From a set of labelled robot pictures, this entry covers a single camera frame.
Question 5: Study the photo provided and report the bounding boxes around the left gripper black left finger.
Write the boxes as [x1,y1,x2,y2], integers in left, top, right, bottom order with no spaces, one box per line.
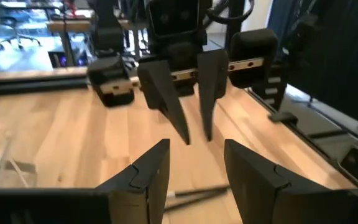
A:
[94,138,172,224]

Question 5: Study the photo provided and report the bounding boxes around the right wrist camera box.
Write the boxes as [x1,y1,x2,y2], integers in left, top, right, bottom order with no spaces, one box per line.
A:
[147,0,201,37]

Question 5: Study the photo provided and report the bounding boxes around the dark curtain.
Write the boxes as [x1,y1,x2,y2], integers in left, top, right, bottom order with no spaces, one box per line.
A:
[267,0,358,131]

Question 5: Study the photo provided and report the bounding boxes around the thin black makeup brush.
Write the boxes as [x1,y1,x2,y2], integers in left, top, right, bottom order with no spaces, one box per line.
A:
[163,189,228,213]
[165,184,231,200]

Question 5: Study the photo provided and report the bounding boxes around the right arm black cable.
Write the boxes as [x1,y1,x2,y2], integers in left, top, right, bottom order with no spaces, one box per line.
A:
[206,0,256,25]

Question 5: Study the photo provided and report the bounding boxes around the black computer case purple lights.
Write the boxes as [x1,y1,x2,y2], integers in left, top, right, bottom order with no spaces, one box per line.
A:
[48,51,88,68]

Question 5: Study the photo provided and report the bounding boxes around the wooden background table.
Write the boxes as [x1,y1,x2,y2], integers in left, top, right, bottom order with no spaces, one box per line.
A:
[47,18,130,68]

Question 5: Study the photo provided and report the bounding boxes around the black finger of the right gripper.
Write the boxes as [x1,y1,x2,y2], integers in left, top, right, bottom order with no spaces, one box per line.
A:
[136,58,192,146]
[196,49,230,142]

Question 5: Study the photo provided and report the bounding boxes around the table-level camera box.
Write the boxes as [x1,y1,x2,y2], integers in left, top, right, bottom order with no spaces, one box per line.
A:
[336,143,358,188]

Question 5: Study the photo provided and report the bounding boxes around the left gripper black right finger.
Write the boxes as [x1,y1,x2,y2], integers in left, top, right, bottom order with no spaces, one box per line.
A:
[223,138,328,224]

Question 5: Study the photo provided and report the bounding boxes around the black table frame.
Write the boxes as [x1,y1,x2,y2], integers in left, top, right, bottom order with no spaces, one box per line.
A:
[0,74,358,190]

